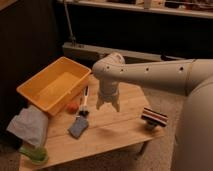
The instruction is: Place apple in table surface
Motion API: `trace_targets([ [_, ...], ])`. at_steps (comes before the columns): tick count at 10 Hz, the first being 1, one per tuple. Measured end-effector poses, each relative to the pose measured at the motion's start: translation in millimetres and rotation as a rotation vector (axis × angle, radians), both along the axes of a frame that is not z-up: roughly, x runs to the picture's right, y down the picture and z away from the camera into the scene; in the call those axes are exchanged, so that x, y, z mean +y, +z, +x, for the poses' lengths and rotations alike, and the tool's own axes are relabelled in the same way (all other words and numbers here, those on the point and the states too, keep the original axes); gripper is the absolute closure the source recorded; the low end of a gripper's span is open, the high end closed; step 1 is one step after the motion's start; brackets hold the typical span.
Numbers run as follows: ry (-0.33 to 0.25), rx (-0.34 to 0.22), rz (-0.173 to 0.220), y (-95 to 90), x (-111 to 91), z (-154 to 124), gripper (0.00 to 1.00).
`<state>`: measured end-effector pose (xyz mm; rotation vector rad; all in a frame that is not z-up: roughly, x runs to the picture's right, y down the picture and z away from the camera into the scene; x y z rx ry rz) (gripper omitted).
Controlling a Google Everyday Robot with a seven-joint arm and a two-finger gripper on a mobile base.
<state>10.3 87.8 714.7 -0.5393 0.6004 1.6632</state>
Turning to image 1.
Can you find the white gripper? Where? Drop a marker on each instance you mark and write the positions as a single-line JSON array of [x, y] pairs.
[[108, 93]]

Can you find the red apple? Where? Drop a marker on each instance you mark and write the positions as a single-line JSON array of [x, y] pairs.
[[72, 107]]

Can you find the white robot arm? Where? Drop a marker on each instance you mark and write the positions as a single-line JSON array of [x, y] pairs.
[[193, 150]]

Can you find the blue sponge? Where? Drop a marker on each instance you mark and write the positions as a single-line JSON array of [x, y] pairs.
[[78, 127]]

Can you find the wooden low table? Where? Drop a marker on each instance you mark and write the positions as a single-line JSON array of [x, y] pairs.
[[108, 129]]

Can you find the striped brush block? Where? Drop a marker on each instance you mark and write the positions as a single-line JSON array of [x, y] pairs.
[[153, 118]]

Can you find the yellow plastic bin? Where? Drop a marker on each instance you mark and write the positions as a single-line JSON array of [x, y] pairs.
[[54, 86]]

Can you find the metal pole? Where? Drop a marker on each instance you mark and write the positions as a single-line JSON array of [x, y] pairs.
[[71, 37]]

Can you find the grey folded cloth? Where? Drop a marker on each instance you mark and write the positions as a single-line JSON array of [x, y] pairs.
[[30, 125]]

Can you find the green plastic object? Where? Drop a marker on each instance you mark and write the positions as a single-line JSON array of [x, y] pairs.
[[37, 156]]

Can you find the wall shelf with items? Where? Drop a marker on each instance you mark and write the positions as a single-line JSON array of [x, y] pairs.
[[146, 7]]

